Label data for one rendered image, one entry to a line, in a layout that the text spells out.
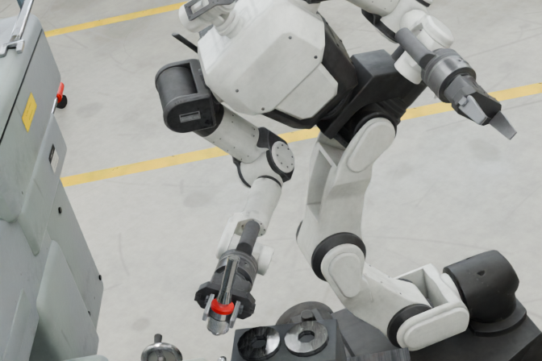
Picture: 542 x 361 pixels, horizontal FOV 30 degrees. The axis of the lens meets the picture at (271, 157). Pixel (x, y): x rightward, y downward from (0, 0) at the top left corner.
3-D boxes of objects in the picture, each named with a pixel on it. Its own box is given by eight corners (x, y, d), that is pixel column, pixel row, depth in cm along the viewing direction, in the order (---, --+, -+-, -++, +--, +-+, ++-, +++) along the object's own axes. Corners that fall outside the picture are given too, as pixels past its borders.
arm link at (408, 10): (416, 67, 219) (408, 43, 237) (447, 30, 215) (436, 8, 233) (377, 39, 217) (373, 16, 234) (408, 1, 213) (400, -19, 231)
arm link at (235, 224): (211, 263, 225) (229, 219, 235) (249, 276, 225) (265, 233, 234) (218, 246, 221) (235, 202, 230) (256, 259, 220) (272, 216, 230)
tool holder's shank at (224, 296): (216, 297, 205) (227, 251, 200) (231, 300, 205) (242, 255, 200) (214, 306, 202) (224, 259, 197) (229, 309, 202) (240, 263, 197)
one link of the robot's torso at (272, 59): (266, 101, 254) (157, 24, 235) (362, 6, 243) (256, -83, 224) (290, 172, 231) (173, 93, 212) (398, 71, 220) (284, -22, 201)
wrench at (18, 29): (21, -1, 194) (19, -5, 193) (40, -6, 194) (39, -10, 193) (0, 58, 174) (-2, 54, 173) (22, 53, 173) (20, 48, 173)
